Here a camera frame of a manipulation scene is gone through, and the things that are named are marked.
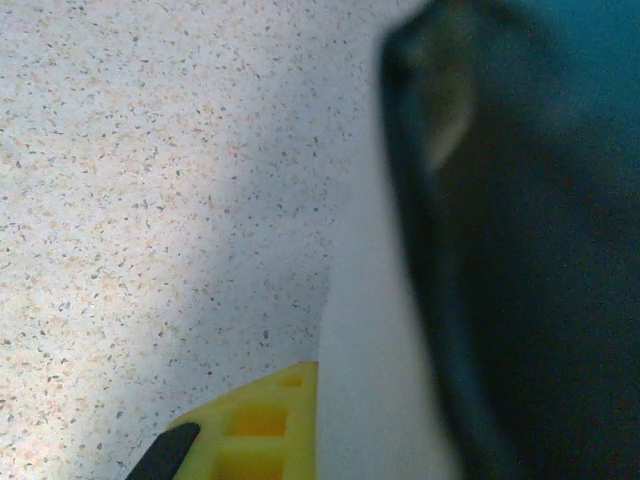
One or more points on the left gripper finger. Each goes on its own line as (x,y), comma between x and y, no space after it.
(260,430)

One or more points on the white paper box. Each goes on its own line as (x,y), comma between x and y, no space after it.
(370,400)

